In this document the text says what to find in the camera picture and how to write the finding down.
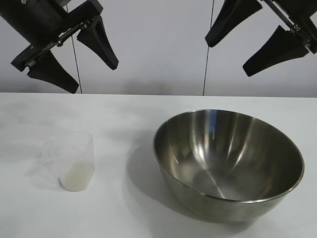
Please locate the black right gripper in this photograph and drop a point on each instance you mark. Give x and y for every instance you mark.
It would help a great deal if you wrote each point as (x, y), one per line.
(301, 17)

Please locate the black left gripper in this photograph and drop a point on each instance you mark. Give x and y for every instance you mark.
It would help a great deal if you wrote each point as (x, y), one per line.
(44, 17)

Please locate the clear plastic measuring cup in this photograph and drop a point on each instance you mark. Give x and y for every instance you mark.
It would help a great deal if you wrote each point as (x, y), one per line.
(71, 151)

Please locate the white rice grains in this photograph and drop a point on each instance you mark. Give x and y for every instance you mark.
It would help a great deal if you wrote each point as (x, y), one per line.
(76, 177)

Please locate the stainless steel mixing bowl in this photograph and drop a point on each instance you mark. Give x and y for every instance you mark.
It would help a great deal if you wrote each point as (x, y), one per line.
(223, 173)

